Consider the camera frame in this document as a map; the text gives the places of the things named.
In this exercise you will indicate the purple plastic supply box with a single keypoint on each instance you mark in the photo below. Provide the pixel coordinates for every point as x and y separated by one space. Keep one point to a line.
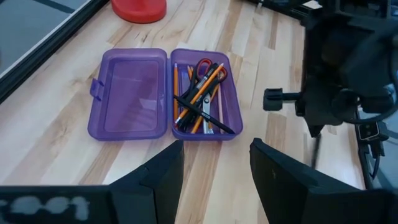
133 93

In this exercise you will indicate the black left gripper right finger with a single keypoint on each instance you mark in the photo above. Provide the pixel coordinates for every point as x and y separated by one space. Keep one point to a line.
295 202

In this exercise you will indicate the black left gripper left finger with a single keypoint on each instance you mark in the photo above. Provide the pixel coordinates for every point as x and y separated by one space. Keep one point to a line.
140 199

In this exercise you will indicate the red desk lamp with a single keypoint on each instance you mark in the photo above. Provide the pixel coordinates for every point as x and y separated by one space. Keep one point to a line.
138 11

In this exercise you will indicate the table-level camera box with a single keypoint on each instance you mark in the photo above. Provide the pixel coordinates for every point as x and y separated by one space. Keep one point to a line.
368 131

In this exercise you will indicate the black pen scale print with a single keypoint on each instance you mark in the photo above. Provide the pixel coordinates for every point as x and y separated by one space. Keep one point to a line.
214 120

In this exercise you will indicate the pale pink pencil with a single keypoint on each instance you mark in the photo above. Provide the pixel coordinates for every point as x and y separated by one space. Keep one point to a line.
220 105

